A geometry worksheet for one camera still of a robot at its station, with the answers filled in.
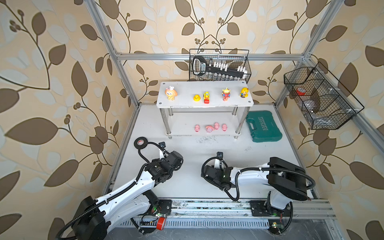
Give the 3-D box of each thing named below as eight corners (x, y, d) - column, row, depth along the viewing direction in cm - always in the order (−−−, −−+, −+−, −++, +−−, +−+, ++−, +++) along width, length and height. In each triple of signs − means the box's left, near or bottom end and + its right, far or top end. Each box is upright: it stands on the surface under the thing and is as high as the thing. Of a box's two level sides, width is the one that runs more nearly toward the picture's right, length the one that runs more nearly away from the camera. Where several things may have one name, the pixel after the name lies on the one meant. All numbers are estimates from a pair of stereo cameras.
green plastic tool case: (252, 142, 100) (254, 138, 96) (244, 113, 117) (246, 108, 113) (280, 142, 100) (284, 138, 96) (268, 113, 117) (271, 108, 113)
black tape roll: (132, 144, 101) (131, 143, 99) (142, 136, 105) (141, 134, 103) (138, 149, 98) (137, 147, 96) (148, 140, 103) (147, 139, 101)
